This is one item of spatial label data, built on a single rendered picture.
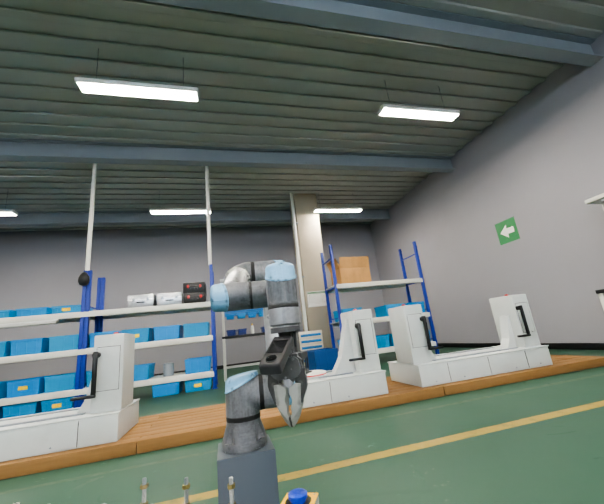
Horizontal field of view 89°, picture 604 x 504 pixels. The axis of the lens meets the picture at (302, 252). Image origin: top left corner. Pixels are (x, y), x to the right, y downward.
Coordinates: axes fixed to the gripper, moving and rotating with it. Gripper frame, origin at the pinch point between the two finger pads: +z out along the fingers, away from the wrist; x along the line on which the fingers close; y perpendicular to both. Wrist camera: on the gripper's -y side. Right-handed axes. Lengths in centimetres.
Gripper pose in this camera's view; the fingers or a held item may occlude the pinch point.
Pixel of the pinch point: (290, 421)
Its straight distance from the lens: 76.2
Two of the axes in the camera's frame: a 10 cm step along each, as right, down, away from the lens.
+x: -9.6, 1.7, 2.2
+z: 1.1, 9.6, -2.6
